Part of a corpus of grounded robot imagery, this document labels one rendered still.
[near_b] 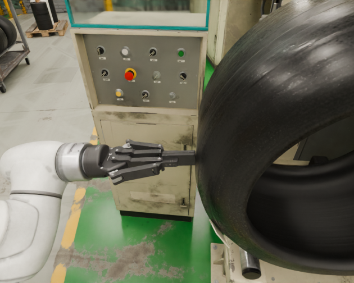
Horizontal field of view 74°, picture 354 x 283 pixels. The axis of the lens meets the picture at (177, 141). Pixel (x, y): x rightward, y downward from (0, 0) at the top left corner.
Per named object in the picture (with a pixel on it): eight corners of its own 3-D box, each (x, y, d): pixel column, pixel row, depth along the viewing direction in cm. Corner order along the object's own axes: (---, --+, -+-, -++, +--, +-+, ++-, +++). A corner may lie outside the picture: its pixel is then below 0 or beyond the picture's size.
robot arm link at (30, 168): (84, 149, 61) (75, 200, 56) (31, 151, 64) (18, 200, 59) (58, 132, 51) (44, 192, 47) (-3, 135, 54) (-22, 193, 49)
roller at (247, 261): (236, 177, 85) (228, 170, 83) (246, 170, 82) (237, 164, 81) (250, 281, 57) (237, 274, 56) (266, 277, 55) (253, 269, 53)
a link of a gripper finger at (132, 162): (112, 155, 51) (109, 159, 50) (162, 154, 49) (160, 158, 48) (117, 168, 53) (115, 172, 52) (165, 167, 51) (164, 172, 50)
